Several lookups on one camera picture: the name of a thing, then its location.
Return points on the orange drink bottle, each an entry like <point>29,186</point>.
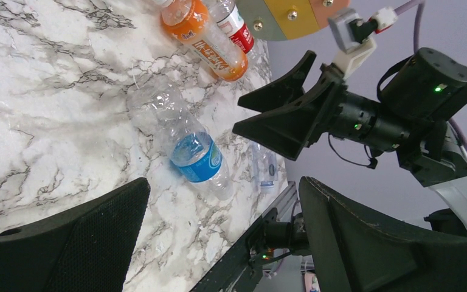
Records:
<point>189,22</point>

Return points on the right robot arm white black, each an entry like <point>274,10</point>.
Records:
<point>437,160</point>

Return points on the clear bottle bright blue label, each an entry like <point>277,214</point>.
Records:
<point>159,105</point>

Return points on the clear bottle red white label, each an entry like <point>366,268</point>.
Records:
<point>227,16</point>

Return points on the white cylindrical container orange lid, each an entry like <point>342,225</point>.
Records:
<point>282,20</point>

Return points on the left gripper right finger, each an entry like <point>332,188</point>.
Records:
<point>357,248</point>

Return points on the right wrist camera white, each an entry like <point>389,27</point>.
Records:
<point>353,36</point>

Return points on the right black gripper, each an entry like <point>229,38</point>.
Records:
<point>413,95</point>

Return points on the small clear bottle blue cap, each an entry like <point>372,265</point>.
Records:
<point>265,166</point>

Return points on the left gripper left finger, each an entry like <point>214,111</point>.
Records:
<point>85,248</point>

